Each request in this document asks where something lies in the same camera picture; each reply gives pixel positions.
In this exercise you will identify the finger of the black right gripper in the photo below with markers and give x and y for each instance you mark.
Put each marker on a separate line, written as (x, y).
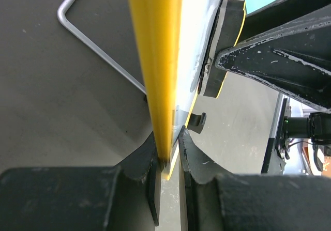
(293, 59)
(277, 13)

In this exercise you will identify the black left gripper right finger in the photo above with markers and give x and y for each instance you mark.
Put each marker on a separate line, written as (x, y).
(212, 198)

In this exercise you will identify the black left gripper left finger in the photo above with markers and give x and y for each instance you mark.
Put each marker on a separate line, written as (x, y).
(120, 197)

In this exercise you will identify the yellow-framed whiteboard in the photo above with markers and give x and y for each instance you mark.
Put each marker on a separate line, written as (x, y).
(172, 38)

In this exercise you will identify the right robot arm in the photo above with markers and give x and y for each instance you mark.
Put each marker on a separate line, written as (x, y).
(301, 121)

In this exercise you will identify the aluminium frame rail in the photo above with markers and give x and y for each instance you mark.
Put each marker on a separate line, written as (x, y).
(274, 158)

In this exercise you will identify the metal wire whiteboard stand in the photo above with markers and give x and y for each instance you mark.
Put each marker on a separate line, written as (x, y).
(61, 16)

